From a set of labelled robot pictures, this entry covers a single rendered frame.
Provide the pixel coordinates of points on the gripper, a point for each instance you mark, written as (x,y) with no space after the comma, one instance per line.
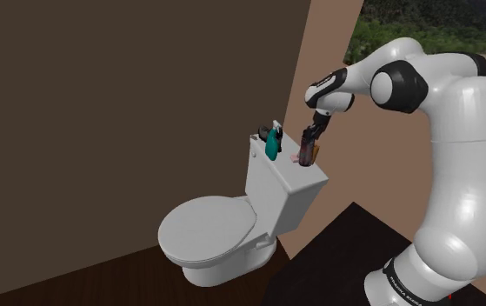
(320,123)

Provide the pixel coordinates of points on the dark red translucent bottle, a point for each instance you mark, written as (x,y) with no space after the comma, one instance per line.
(305,151)

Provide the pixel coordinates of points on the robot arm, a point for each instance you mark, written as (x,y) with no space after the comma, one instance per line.
(463,140)

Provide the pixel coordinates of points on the orange bottle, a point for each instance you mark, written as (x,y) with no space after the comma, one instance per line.
(316,152)

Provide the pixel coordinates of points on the pink soap bar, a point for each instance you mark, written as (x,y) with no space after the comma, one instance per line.
(294,158)

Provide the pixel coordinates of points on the teal spray bottle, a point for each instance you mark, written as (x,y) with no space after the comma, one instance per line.
(272,144)

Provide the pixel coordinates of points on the black round object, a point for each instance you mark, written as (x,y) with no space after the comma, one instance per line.
(263,133)

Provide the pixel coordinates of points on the black robot stand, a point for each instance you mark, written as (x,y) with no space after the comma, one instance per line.
(336,262)

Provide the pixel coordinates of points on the white toilet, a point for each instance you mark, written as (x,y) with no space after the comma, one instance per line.
(221,229)

